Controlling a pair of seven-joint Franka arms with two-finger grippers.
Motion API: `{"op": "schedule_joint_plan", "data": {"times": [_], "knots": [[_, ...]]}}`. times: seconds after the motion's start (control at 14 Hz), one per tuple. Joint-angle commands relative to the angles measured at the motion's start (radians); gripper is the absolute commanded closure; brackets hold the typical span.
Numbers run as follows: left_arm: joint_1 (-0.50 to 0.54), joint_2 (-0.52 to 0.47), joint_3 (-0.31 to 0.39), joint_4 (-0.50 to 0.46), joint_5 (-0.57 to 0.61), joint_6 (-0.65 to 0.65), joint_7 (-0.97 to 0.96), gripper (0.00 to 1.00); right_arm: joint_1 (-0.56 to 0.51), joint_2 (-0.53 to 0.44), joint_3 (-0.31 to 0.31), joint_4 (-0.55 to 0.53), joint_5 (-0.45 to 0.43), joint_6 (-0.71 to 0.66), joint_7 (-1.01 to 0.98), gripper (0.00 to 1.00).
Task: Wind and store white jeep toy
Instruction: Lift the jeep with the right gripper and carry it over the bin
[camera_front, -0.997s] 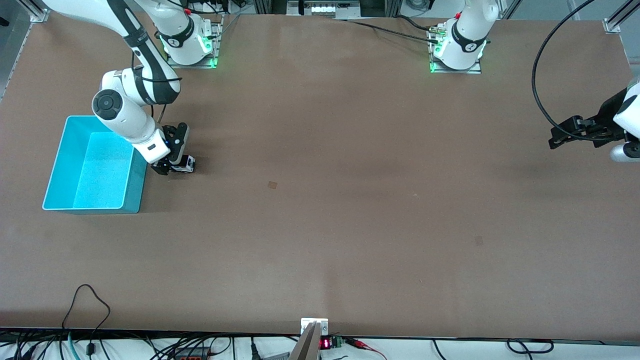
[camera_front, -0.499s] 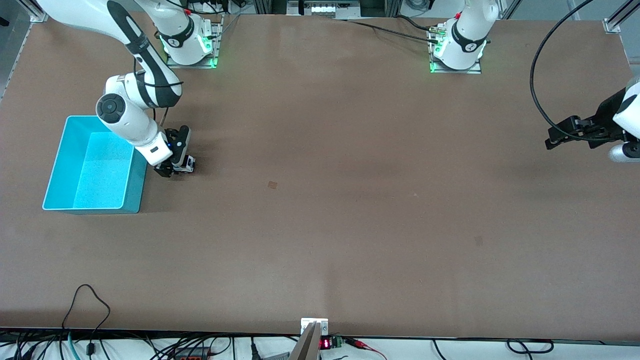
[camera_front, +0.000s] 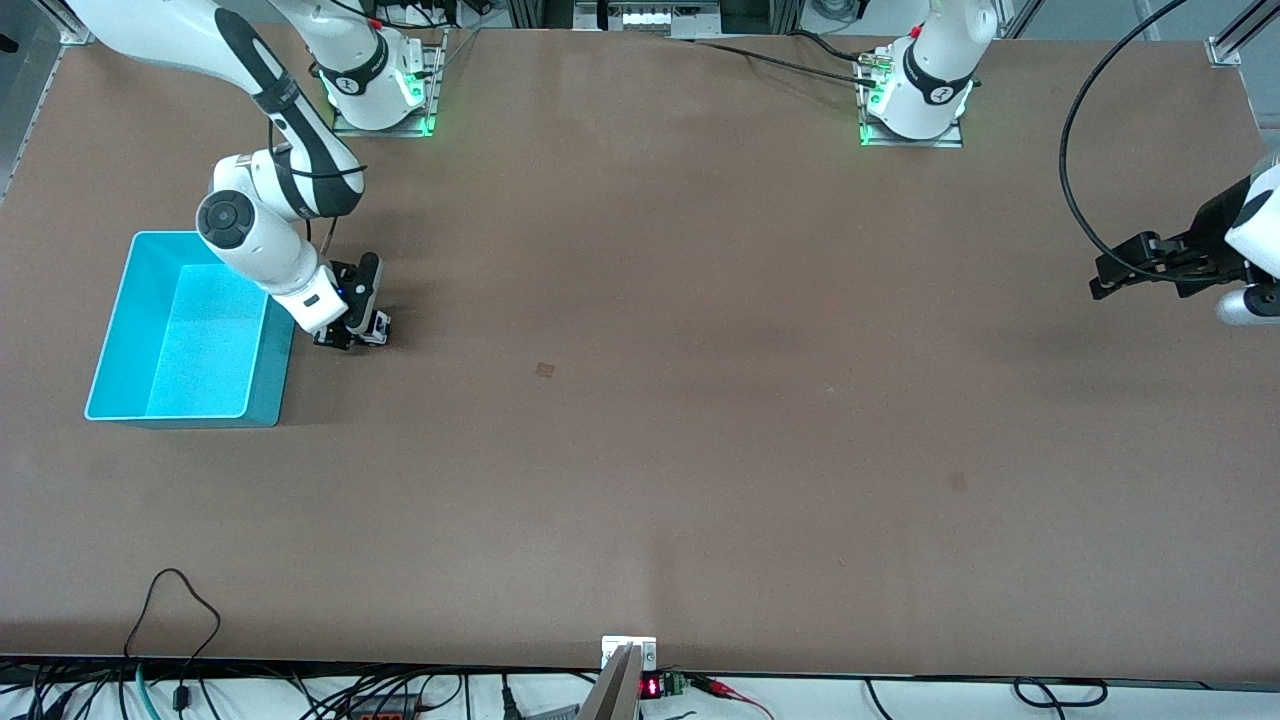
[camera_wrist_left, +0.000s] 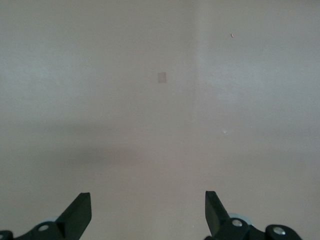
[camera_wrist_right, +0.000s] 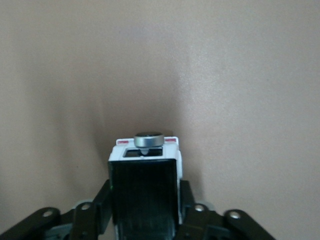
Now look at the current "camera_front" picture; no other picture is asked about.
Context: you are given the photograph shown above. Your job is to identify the white jeep toy black roof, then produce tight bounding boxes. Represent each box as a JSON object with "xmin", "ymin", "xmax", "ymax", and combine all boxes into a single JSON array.
[{"xmin": 313, "ymin": 311, "xmax": 392, "ymax": 351}]

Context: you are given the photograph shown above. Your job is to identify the turquoise plastic bin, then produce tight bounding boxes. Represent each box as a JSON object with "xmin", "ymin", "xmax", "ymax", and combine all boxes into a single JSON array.
[{"xmin": 84, "ymin": 231, "xmax": 298, "ymax": 430}]

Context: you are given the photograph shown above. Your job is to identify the grey power strip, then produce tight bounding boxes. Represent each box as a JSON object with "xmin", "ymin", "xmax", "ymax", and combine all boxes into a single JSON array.
[{"xmin": 573, "ymin": 0, "xmax": 723, "ymax": 33}]

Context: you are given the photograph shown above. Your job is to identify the red and black clip leads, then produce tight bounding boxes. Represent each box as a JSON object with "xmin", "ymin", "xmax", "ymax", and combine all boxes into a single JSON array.
[{"xmin": 685, "ymin": 675, "xmax": 776, "ymax": 720}]

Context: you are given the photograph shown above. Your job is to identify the aluminium frame profile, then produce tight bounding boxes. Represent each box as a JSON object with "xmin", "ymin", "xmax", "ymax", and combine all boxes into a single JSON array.
[{"xmin": 1205, "ymin": 0, "xmax": 1280, "ymax": 69}]

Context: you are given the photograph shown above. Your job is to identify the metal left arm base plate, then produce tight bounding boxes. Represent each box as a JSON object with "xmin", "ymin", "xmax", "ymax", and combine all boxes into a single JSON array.
[{"xmin": 858, "ymin": 45, "xmax": 966, "ymax": 149}]

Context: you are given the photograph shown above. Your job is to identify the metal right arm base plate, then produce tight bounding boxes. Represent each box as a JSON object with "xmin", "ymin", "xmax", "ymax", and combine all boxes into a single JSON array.
[{"xmin": 332, "ymin": 28, "xmax": 448, "ymax": 138}]

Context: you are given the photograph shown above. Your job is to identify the thin black looped cable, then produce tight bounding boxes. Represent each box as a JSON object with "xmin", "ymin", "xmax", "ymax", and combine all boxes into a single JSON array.
[{"xmin": 123, "ymin": 568, "xmax": 223, "ymax": 713}]

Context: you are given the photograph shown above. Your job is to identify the short black table cable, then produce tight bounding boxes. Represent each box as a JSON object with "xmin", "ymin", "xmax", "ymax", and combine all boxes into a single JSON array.
[{"xmin": 790, "ymin": 30, "xmax": 873, "ymax": 63}]

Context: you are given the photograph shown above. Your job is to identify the aluminium corner bracket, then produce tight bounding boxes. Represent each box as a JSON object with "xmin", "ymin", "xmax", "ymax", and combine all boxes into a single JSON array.
[{"xmin": 38, "ymin": 0, "xmax": 99, "ymax": 46}]

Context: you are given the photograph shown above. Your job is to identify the long black table cable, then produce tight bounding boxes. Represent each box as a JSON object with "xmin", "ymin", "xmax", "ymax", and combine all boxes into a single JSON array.
[{"xmin": 665, "ymin": 36, "xmax": 883, "ymax": 89}]

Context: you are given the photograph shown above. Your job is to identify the black flat looped cable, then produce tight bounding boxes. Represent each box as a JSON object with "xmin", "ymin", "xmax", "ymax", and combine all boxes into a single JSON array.
[{"xmin": 1012, "ymin": 678, "xmax": 1109, "ymax": 709}]

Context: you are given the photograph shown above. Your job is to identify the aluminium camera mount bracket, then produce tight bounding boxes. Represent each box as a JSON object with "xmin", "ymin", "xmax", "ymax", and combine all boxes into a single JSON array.
[{"xmin": 578, "ymin": 636, "xmax": 658, "ymax": 720}]

